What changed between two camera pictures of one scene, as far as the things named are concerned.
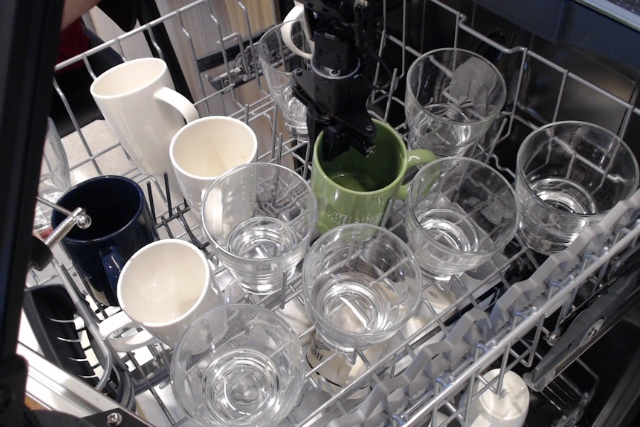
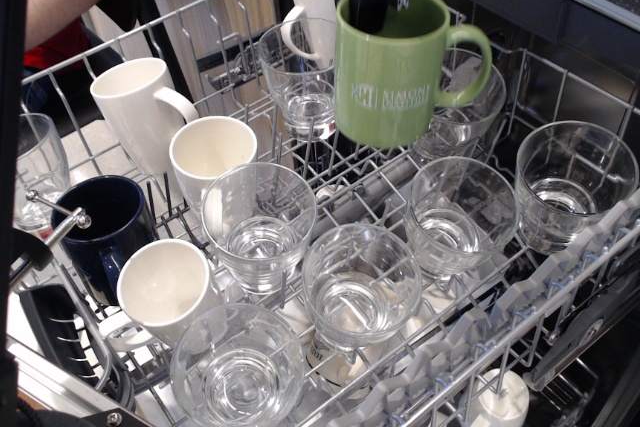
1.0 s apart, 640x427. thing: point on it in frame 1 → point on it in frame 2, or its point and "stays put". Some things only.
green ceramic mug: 356,189 → 388,84
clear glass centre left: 258,218 stays put
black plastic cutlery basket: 52,313 stays put
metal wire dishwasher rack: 293,202 stays put
